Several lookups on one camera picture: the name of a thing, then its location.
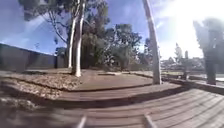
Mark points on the group of dark trees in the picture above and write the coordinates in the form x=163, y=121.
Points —
x=120, y=50

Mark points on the white-trunked tree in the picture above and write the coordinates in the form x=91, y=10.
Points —
x=71, y=46
x=78, y=53

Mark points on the brown timber deck path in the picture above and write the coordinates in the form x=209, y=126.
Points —
x=133, y=96

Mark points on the tall pale leaning tree trunk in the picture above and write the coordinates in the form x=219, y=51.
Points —
x=154, y=56

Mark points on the robot's own part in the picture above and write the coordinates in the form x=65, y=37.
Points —
x=81, y=122
x=149, y=121

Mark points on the small thin tree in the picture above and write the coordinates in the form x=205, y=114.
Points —
x=178, y=53

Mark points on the brown mulch ground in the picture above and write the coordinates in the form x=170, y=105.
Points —
x=43, y=83

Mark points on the long dark fence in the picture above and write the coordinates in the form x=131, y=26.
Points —
x=20, y=60

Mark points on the dark tree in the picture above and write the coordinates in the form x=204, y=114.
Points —
x=210, y=63

